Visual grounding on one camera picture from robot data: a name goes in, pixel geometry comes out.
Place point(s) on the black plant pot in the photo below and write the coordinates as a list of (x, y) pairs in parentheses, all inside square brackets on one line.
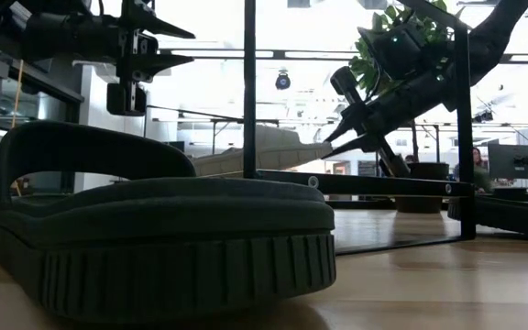
[(429, 170)]

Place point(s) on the person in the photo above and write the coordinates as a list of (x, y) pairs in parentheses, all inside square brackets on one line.
[(480, 174), (410, 159)]

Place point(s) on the green leafy tree plant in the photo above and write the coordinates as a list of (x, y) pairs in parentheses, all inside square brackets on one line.
[(383, 16)]

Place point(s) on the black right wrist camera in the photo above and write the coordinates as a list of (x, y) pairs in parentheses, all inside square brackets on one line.
[(394, 48)]

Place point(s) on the white rubber slide sandal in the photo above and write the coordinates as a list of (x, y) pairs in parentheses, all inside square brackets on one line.
[(282, 151)]

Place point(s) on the black ceiling spotlight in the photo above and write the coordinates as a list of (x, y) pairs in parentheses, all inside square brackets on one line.
[(282, 81)]

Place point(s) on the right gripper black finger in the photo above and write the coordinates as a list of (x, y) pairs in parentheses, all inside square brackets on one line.
[(355, 123), (360, 144)]

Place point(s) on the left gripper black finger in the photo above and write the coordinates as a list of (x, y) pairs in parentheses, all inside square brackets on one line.
[(142, 16), (147, 66)]

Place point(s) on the wooden shelf with black frame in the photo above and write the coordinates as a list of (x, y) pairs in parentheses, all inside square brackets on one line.
[(365, 184)]

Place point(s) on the black rubber slide sandal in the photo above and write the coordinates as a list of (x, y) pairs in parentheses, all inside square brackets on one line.
[(154, 256), (511, 222)]

